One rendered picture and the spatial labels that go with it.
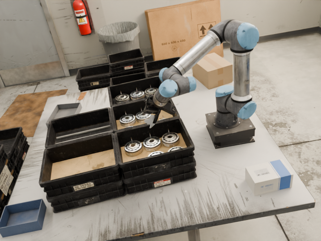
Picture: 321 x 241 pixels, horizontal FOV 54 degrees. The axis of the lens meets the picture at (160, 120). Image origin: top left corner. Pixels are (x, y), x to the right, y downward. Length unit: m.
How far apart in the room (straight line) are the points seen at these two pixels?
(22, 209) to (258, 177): 1.25
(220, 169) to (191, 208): 0.32
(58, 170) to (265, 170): 1.11
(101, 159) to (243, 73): 0.91
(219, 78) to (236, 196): 1.16
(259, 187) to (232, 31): 0.78
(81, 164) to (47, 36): 3.31
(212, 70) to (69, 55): 2.93
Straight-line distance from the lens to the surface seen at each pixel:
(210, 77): 2.54
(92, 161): 1.84
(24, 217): 1.90
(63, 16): 4.84
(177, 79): 1.52
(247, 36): 1.60
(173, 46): 4.70
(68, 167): 1.87
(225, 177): 1.79
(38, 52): 5.06
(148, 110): 1.59
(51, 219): 1.82
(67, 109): 2.70
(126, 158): 1.80
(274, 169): 1.73
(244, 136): 1.97
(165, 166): 1.67
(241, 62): 1.68
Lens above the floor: 1.97
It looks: 34 degrees down
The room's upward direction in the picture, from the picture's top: 9 degrees counter-clockwise
